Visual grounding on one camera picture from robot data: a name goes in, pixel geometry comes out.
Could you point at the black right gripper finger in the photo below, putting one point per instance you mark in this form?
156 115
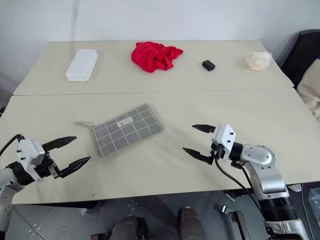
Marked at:
205 128
198 155

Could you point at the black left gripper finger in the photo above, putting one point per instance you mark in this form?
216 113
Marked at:
60 142
73 167

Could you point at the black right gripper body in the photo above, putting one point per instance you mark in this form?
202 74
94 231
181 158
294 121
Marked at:
218 151

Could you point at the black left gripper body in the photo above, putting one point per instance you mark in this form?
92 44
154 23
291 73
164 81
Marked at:
47 167

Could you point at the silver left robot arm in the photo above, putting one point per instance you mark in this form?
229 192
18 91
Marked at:
6 178

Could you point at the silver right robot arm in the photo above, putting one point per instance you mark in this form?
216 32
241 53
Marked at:
268 172

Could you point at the grey checked pouch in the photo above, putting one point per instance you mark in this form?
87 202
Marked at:
125 130

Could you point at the small black block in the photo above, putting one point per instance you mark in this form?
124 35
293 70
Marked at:
208 65

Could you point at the dark brown rounded shape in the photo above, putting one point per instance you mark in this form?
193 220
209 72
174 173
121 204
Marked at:
190 223
130 227

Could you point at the white rectangular plastic box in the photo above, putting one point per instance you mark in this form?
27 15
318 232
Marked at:
82 65

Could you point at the crumpled white plastic bag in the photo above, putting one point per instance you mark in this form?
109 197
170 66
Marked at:
258 61

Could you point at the crumpled red cloth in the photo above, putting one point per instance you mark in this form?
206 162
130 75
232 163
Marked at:
152 57

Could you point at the black chair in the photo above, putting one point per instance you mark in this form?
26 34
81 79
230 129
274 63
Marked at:
300 55

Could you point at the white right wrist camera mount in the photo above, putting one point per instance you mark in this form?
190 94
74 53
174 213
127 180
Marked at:
225 136

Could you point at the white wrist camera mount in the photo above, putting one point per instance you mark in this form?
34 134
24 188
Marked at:
225 136
28 152

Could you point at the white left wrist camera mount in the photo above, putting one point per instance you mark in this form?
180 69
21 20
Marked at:
28 152

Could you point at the black metal frame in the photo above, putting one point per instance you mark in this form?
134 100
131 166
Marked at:
240 220

